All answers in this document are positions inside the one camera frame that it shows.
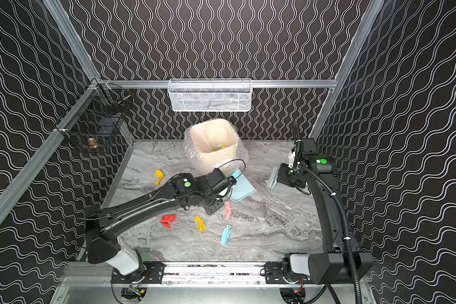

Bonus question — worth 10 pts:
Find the black wire side basket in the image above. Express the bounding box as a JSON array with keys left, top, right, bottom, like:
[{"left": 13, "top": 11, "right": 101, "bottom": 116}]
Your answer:
[{"left": 60, "top": 83, "right": 133, "bottom": 154}]

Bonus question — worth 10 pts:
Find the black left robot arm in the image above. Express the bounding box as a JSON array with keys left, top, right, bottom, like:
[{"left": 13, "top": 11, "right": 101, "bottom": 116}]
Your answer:
[{"left": 85, "top": 168, "right": 237, "bottom": 275}]

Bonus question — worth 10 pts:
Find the pale green hand brush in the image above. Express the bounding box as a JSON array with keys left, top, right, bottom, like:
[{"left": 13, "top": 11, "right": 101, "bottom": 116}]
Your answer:
[{"left": 267, "top": 167, "right": 280, "bottom": 189}]

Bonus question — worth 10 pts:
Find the pale green dustpan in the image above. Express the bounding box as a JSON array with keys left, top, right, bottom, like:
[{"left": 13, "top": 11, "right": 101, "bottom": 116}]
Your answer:
[{"left": 230, "top": 169, "right": 257, "bottom": 201}]

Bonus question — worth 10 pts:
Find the brass object in basket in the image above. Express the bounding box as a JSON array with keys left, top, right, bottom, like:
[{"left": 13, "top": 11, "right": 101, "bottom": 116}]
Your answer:
[{"left": 87, "top": 138, "right": 98, "bottom": 149}]

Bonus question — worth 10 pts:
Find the white wire wall basket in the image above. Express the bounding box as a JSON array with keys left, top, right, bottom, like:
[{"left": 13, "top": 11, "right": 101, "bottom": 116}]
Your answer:
[{"left": 167, "top": 79, "right": 253, "bottom": 112}]

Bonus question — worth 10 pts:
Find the cream plastic waste bin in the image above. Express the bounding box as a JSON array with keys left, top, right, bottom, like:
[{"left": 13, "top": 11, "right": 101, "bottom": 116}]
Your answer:
[{"left": 189, "top": 118, "right": 239, "bottom": 176}]

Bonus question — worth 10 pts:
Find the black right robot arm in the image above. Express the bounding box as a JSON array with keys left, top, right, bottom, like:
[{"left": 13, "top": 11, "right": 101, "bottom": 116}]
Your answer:
[{"left": 277, "top": 155, "right": 373, "bottom": 284}]

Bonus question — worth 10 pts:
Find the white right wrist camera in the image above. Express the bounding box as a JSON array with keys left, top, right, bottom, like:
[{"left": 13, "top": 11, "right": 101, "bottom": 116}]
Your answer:
[{"left": 288, "top": 148, "right": 298, "bottom": 168}]

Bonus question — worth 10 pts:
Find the pink paper scrap centre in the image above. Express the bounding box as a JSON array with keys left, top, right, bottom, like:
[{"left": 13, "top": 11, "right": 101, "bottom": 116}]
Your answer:
[{"left": 224, "top": 201, "right": 233, "bottom": 220}]

